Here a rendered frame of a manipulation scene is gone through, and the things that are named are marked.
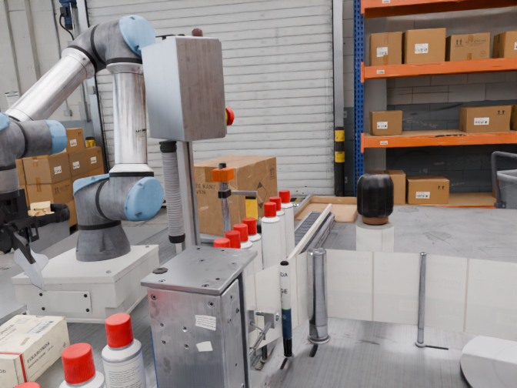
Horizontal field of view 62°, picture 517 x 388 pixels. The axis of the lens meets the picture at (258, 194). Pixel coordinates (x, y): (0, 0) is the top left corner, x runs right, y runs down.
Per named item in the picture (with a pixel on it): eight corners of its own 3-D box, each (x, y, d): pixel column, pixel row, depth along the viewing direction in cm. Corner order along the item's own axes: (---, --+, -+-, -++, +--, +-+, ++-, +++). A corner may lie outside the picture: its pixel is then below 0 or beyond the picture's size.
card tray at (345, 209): (353, 222, 180) (353, 213, 179) (293, 220, 189) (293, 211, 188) (361, 205, 207) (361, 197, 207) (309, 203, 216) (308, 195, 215)
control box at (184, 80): (184, 142, 80) (174, 35, 76) (149, 138, 94) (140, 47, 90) (230, 137, 86) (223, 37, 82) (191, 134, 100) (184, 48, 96)
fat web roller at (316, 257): (328, 346, 84) (325, 255, 80) (305, 342, 85) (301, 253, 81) (331, 334, 88) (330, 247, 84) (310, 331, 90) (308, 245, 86)
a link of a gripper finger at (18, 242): (41, 257, 86) (12, 222, 85) (36, 259, 84) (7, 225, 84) (26, 270, 87) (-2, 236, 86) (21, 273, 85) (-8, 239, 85)
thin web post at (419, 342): (425, 348, 81) (428, 255, 77) (415, 346, 82) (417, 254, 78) (425, 342, 83) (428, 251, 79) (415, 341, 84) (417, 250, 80)
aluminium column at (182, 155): (198, 323, 105) (172, 34, 91) (182, 321, 107) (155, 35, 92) (207, 314, 109) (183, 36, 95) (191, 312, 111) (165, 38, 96)
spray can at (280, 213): (284, 270, 122) (281, 199, 117) (266, 269, 124) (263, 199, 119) (288, 263, 127) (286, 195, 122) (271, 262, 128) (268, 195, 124)
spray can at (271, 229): (279, 279, 116) (276, 205, 111) (261, 278, 117) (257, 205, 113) (285, 272, 120) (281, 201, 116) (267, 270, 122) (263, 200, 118)
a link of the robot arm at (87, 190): (101, 215, 132) (95, 172, 130) (134, 217, 126) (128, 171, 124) (68, 225, 121) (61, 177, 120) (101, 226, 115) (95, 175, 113)
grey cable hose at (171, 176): (180, 244, 88) (171, 142, 83) (165, 243, 89) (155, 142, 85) (188, 239, 91) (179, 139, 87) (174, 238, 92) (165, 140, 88)
